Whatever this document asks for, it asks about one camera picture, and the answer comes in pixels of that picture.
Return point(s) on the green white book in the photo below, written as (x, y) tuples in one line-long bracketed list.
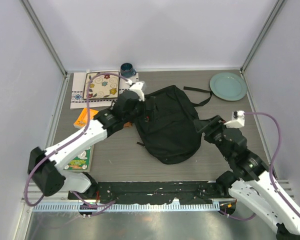
[(82, 162)]

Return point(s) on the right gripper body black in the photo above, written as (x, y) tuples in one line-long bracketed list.
[(215, 138)]

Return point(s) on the dark blue mug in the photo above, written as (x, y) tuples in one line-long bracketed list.
[(127, 70)]

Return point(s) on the brown leather wallet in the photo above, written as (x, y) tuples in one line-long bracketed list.
[(128, 125)]

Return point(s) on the orange paperback book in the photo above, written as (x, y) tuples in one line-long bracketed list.
[(82, 119)]

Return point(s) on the white slotted cable duct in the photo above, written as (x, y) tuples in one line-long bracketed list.
[(78, 206)]

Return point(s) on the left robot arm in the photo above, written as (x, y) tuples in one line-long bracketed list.
[(47, 167)]

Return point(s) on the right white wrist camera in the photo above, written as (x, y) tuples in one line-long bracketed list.
[(237, 120)]

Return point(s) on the light teal plate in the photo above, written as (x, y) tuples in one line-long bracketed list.
[(228, 86)]

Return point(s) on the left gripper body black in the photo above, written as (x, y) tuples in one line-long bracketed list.
[(137, 113)]

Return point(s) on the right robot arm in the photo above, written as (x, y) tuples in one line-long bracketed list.
[(249, 179)]

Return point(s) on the black student backpack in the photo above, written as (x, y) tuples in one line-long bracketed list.
[(171, 136)]

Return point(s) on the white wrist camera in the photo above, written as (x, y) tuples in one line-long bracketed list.
[(138, 87), (237, 120)]

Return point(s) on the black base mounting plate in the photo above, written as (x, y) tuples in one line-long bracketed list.
[(156, 192)]

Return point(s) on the floral square trivet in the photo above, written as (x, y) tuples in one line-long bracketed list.
[(103, 87)]

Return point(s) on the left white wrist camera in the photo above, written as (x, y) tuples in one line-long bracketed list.
[(138, 87)]

